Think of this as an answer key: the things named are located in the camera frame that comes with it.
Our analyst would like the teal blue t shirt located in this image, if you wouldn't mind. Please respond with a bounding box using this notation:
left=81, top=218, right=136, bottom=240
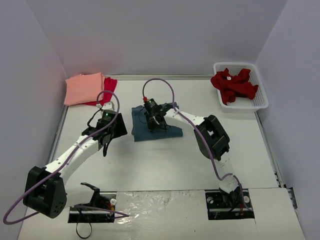
left=131, top=105, right=183, bottom=142

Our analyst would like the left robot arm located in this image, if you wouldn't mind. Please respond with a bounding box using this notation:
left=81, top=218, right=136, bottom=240
left=23, top=110, right=128, bottom=219

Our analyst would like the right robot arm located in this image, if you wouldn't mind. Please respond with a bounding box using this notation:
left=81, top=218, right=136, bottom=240
left=143, top=97, right=240, bottom=207

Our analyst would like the folded magenta t shirt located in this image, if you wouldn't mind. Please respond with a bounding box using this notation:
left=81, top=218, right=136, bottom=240
left=84, top=77, right=118, bottom=106

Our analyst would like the folded salmon pink t shirt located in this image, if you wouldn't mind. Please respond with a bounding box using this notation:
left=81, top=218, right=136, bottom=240
left=64, top=72, right=104, bottom=106

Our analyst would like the crumpled dark red t shirt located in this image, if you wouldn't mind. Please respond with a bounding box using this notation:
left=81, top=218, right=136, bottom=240
left=210, top=68, right=259, bottom=105

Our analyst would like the white perforated plastic basket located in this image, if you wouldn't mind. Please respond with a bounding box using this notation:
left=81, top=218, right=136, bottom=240
left=213, top=62, right=269, bottom=114

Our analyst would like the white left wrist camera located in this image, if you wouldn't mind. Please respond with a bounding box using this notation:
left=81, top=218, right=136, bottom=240
left=96, top=101, right=115, bottom=111

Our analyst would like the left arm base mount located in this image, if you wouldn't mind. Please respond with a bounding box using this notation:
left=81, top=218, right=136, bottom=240
left=67, top=192, right=117, bottom=224

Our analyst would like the black thin floor cable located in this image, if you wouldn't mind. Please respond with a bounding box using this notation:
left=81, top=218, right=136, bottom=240
left=75, top=220, right=93, bottom=238

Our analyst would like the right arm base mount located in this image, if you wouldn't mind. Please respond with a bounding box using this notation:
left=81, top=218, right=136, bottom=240
left=205, top=188, right=255, bottom=221

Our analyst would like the aluminium table edge rail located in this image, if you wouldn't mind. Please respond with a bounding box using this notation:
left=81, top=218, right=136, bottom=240
left=254, top=111, right=287, bottom=189

